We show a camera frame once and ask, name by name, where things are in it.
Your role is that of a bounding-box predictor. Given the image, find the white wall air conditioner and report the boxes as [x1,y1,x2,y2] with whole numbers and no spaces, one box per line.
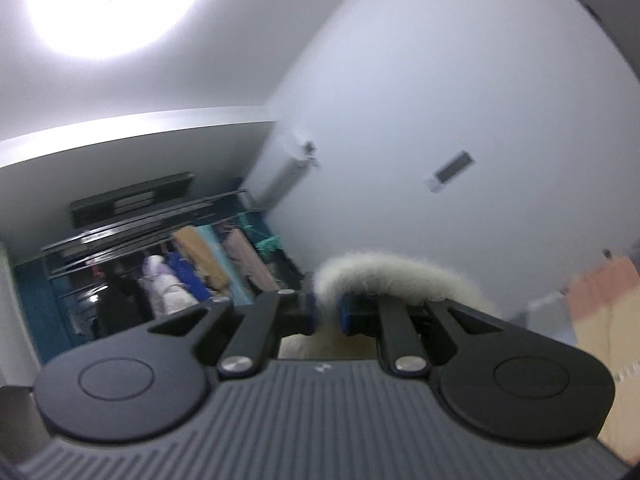
[258,140,320,207]

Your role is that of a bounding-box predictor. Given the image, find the light blue hanging garment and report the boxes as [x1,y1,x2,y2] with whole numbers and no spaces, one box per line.
[195,225,252,307]

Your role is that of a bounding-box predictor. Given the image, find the black hanging jacket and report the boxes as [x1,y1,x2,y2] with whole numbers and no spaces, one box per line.
[94,280,152,337]

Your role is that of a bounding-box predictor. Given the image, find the teal clothes hangers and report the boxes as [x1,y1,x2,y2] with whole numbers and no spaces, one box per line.
[238,211,282,262]

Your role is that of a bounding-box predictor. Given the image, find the patchwork bedsheet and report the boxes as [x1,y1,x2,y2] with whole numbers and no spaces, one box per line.
[510,255,640,463]

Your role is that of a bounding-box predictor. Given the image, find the open wardrobe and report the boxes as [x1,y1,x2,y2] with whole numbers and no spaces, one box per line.
[14,172,307,362]

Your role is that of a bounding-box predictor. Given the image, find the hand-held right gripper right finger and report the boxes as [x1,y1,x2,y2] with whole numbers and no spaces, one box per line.
[337,295,504,379]

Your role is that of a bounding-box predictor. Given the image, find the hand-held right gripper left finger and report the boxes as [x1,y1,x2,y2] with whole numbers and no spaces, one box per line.
[148,288,317,380]

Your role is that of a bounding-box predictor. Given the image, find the cream striped fuzzy sweater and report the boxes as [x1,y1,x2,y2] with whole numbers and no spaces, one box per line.
[277,250,507,361]

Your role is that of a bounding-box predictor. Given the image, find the pinkish brown hanging garment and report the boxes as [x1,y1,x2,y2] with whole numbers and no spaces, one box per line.
[220,227,279,294]

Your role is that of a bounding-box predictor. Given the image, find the round ceiling light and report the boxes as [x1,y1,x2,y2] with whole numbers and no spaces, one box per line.
[25,0,217,59]

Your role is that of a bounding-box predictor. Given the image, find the white puffer jacket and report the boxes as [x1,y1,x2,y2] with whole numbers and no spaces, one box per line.
[137,255,199,319]

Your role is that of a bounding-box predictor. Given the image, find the tan hanging garment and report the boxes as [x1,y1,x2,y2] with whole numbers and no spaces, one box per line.
[172,226,229,292]

